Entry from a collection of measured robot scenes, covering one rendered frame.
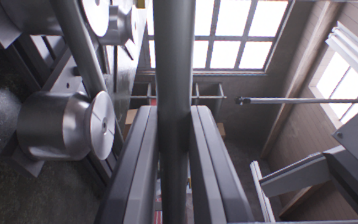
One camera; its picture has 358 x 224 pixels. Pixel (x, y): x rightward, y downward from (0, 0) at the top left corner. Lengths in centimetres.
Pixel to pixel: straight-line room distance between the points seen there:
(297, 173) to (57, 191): 26
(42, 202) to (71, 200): 7
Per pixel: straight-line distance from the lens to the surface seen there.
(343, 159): 20
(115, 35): 28
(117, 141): 21
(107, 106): 16
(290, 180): 22
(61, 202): 31
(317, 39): 348
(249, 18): 367
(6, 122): 22
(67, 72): 21
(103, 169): 36
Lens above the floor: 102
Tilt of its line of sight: 2 degrees up
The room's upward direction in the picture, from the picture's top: 90 degrees clockwise
